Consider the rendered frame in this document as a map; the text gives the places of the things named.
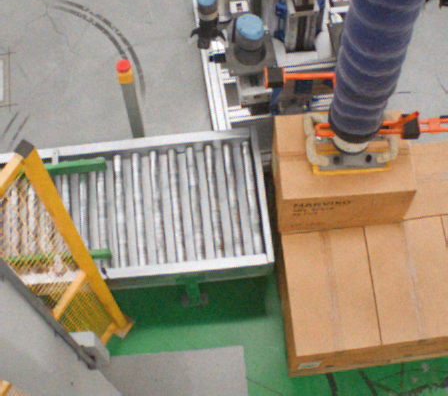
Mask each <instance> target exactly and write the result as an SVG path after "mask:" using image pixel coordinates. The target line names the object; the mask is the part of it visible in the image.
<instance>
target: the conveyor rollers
mask: <svg viewBox="0 0 448 396"><path fill-rule="evenodd" d="M240 150H241V158H242V167H243V175H244V183H245V191H246V200H247V208H248V216H250V224H249V225H251V233H252V242H253V250H254V255H259V254H264V248H263V239H262V231H261V224H260V215H259V208H258V200H257V191H256V184H255V175H254V167H253V159H252V151H251V143H250V142H247V141H245V142H241V143H240ZM203 151H204V161H205V171H206V182H207V192H208V202H209V212H210V222H211V232H213V243H214V252H215V259H218V258H225V249H224V240H223V230H222V221H221V211H220V202H219V192H218V183H217V173H216V162H215V153H214V147H212V146H206V147H204V148H203ZM166 153H167V166H168V178H169V191H170V204H171V216H172V224H173V229H174V241H175V254H176V263H178V262H186V250H185V238H184V227H183V215H182V204H181V191H180V179H179V168H178V156H177V150H172V149H171V150H168V151H167V152H166ZM222 155H223V165H224V173H225V183H226V192H227V201H228V210H229V220H230V228H232V237H233V247H234V255H235V257H239V256H245V252H244V244H243V235H242V227H241V218H240V209H239V201H238V192H237V183H236V174H235V166H234V156H233V148H232V144H229V143H225V144H223V146H222ZM185 158H186V169H187V180H188V191H189V203H190V214H191V225H192V233H193V236H194V248H195V258H196V261H198V260H206V255H205V245H204V234H203V224H202V213H201V203H200V192H199V182H198V171H197V160H196V150H195V148H187V149H185ZM148 161H149V176H150V190H151V204H152V205H153V219H154V233H155V247H156V262H157V265H158V264H168V257H167V252H166V244H165V231H164V217H163V204H162V191H161V177H160V164H159V153H158V152H156V151H151V152H149V153H148ZM112 167H113V187H114V192H115V206H116V226H117V247H118V260H119V266H120V267H129V266H130V259H129V254H128V242H127V224H126V206H125V188H124V170H123V156H122V155H114V156H112ZM131 172H132V189H133V206H134V222H135V239H136V245H137V255H138V267H139V266H148V250H147V236H146V228H145V220H144V205H143V190H142V174H141V158H140V154H139V153H133V154H131ZM78 177H79V211H80V237H81V239H82V241H83V243H84V245H85V247H86V249H87V250H88V249H91V235H90V206H89V198H88V178H87V172H82V173H78ZM12 182H13V183H14V182H15V180H12ZM12 182H11V187H12V188H11V187H10V188H11V190H10V198H11V196H12V194H13V193H14V191H15V190H16V188H18V186H19V185H20V179H18V180H17V181H16V182H15V183H14V185H15V186H16V188H15V187H14V185H13V186H12ZM28 182H29V180H28V178H27V183H28ZM95 183H96V204H97V208H98V233H99V248H103V249H108V248H109V228H108V206H107V202H106V185H105V170H102V171H95ZM27 185H28V186H27V193H28V195H27V202H28V201H29V202H28V204H27V205H28V206H29V208H28V207H27V212H28V211H29V209H30V208H31V210H30V211H31V212H33V211H34V210H35V209H36V207H37V200H36V201H35V199H36V198H37V195H36V192H35V190H34V188H33V187H32V185H31V183H30V182H29V183H28V184H27ZM31 187H32V189H31V190H30V188H31ZM29 190H30V191H29ZM18 191H19V193H20V187H19V188H18ZM18 191H17V190H16V192H15V193H14V194H13V197H12V198H11V199H10V200H11V202H12V203H13V202H14V200H15V199H16V198H17V197H18V195H19V193H18ZM28 191H29V192H28ZM34 192H35V193H34ZM33 193H34V195H33V196H32V194H33ZM31 196H32V197H31ZM30 197H31V198H30ZM29 198H30V200H29ZM61 200H62V202H63V204H64V206H65V208H66V210H67V212H68V214H69V215H70V217H71V219H72V206H71V174H63V175H61ZM34 201H35V203H34V204H33V206H32V207H31V204H32V203H33V202H34ZM11 202H10V207H11V206H12V204H11ZM19 204H20V196H19V197H18V198H17V200H16V201H15V202H14V206H12V207H11V208H10V216H11V215H12V214H13V212H14V211H15V209H16V207H17V206H18V205H19ZM16 210H17V212H18V213H19V212H20V205H19V206H18V208H17V209H16ZM30 211H29V212H28V213H27V220H28V219H29V218H30V216H31V215H32V214H31V212H30ZM17 212H16V211H15V213H14V214H13V215H12V217H11V218H10V222H11V223H12V222H13V221H14V220H15V219H16V216H17V215H18V214H17ZM45 212H46V209H45V207H44V213H45ZM19 215H20V214H19ZM19 215H18V216H17V219H16V220H15V221H14V223H13V224H12V225H13V226H14V227H15V228H16V226H17V225H18V227H17V228H16V230H17V231H18V232H19V231H20V223H19V224H18V222H19V221H20V216H19ZM36 215H37V209H36V210H35V211H34V213H33V215H32V217H31V218H30V219H29V220H28V222H27V227H29V226H30V224H31V223H32V222H33V221H34V222H33V223H32V225H31V226H30V227H29V230H30V232H31V231H32V230H33V229H34V227H35V226H36V227H35V229H34V230H33V231H32V234H33V236H34V235H35V234H36V232H37V231H38V229H37V225H36V221H37V217H36ZM48 215H49V214H48V212H46V213H45V214H44V221H45V219H46V218H47V217H48ZM35 217H36V218H35ZM34 218H35V220H36V221H35V220H34ZM50 220H51V217H50V216H49V217H48V218H47V220H46V221H45V222H44V226H45V227H46V225H47V224H48V223H49V222H50ZM53 224H54V222H53V221H52V220H51V222H50V223H49V224H48V226H47V227H46V228H45V234H46V233H47V232H48V230H49V229H50V228H51V226H52V225H53ZM10 225H11V224H10ZM12 225H11V227H10V234H11V233H12V231H13V230H14V228H13V226H12ZM54 229H55V224H54V225H53V226H52V228H51V229H50V230H49V232H48V233H47V234H46V237H47V238H48V237H49V236H50V235H51V233H52V232H53V231H54ZM16 230H14V232H13V233H12V234H11V236H10V242H11V241H12V240H13V239H14V237H15V236H16V235H17V232H16ZM29 230H27V236H28V235H29V234H30V232H29ZM19 234H20V232H19ZM19 234H18V235H17V236H16V238H15V239H14V240H13V241H12V243H11V244H12V245H13V246H15V244H16V243H17V242H18V240H19V239H20V236H19ZM33 236H32V235H31V234H30V235H29V237H28V238H27V244H28V243H29V242H30V240H31V239H32V238H33ZM46 237H45V241H46V240H47V238H46ZM54 237H55V231H54V232H53V234H52V235H51V236H50V238H49V239H48V240H49V241H50V242H51V241H52V239H53V238H54ZM35 239H36V240H37V239H38V233H37V234H36V235H35ZM35 239H34V238H33V239H32V241H31V242H30V243H29V244H28V246H27V247H28V248H29V249H30V248H31V246H32V245H33V244H34V243H35V241H36V240H35ZM48 240H47V242H46V243H45V246H46V247H47V246H48V245H49V241H48ZM37 242H38V240H37ZM37 242H36V243H35V244H34V245H33V247H32V248H31V249H30V251H31V253H33V251H34V250H35V249H36V247H37V246H38V243H37ZM54 243H55V238H54V239H53V241H52V242H51V244H52V246H53V245H54ZM11 244H10V248H11V249H12V248H13V246H12V245H11ZM51 244H50V245H49V246H48V247H47V248H46V249H47V250H46V253H51V252H53V251H54V249H55V245H54V246H53V247H54V249H53V247H52V246H51ZM19 247H20V241H19V242H18V243H17V244H16V246H15V249H16V250H18V248H19ZM51 247H52V249H51ZM15 249H14V248H13V250H12V252H11V256H13V255H14V254H15V252H16V250H15ZM50 249H51V250H50ZM49 250H50V251H49ZM30 251H29V253H28V255H31V253H30ZM18 252H19V254H20V249H19V250H18ZM54 252H55V251H54ZM37 253H38V248H37V249H36V250H35V252H34V253H33V254H37ZM19 254H18V253H16V254H15V255H19Z"/></svg>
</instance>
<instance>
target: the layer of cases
mask: <svg viewBox="0 0 448 396"><path fill-rule="evenodd" d="M410 149H411V154H412V160H413V166H414V171H415V177H416V183H417V189H418V190H417V192H416V194H415V196H414V198H413V200H412V201H411V204H410V206H409V208H408V210H407V212H406V214H405V216H404V218H403V220H402V221H401V223H392V224H376V225H368V226H360V227H343V228H327V229H311V230H310V231H292V232H278V222H277V210H276V198H275V187H274V175H273V164H272V158H271V165H270V177H269V190H268V192H269V200H270V207H271V214H272V223H273V230H274V237H275V244H276V251H275V253H277V254H276V260H277V267H278V275H279V282H280V289H281V296H282V304H283V311H284V318H285V325H286V328H285V332H286V339H287V346H288V353H289V360H290V367H291V372H293V371H300V370H309V369H318V368H327V367H336V366H340V365H345V364H354V363H364V362H368V361H369V362H373V361H376V360H381V359H390V358H400V357H409V356H410V355H417V354H426V353H435V352H443V351H448V141H441V142H432V143H422V144H413V145H410Z"/></svg>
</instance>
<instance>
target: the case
mask: <svg viewBox="0 0 448 396"><path fill-rule="evenodd" d="M304 117H305V114H297V115H280V116H275V121H274V134H273V147H272V164H273V175H274V187H275V198H276V210H277V222H278V232H292V231H310V230H311V229H327V228H343V227H360V226H368V225H376V224H392V223H401V221H402V220H403V218H404V216H405V214H406V212H407V210H408V208H409V206H410V204H411V201H412V200H413V198H414V196H415V194H416V192H417V190H418V189H417V183H416V177H415V171H414V166H413V160H412V154H411V149H410V143H409V140H403V139H402V138H403V137H402V138H400V134H394V136H395V138H396V141H397V142H396V143H397V148H398V155H397V157H396V158H395V159H394V160H391V167H392V171H391V172H373V173H356V174H337V175H318V176H313V171H312V163H310V162H309V159H308V158H307V154H306V141H307V138H308V137H309V136H307V134H305V131H304V127H303V119H304ZM373 149H384V150H389V145H388V141H387V140H383V141H369V144H368V146H367V148H366V149H365V150H373ZM315 151H316V152H315V153H317V152H337V151H338V150H337V149H336V148H335V147H334V145H333V143H327V144H315Z"/></svg>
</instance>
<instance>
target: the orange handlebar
mask: <svg viewBox="0 0 448 396"><path fill-rule="evenodd" d="M294 79H300V80H313V79H332V81H333V83H334V89H335V85H336V80H335V79H334V72H331V73H312V74H305V73H294V74H286V80H294ZM396 121H398V120H390V121H384V122H383V125H382V126H388V125H389V126H390V125H391V124H393V123H394V122H396ZM445 123H448V118H443V119H439V118H428V119H426V120H420V125H428V128H421V131H422V132H421V133H429V134H439V133H440V132H448V127H441V125H440V124H445ZM321 128H330V126H329V123H320V124H317V125H316V126H315V129H314V130H315V134H316V135H317V136H319V138H327V137H334V134H333V131H325V132H321V131H320V129H321ZM400 133H401V128H398V129H381V130H380V131H379V133H378V134H377V135H382V134H400Z"/></svg>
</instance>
